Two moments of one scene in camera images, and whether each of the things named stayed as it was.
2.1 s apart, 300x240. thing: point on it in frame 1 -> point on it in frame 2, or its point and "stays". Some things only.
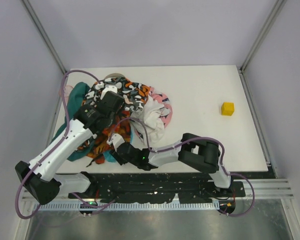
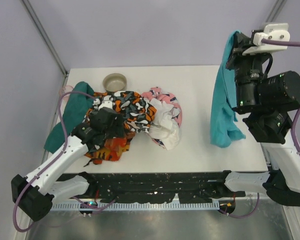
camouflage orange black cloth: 135,94 -> 135,112
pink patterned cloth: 160,97 -> 155,93
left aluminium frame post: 38,25 stays
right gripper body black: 123,152 -> 239,50
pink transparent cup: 67,90 stays
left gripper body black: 114,100 -> 112,122
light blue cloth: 108,154 -> 225,129
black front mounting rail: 157,187 stays
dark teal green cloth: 77,93 stays
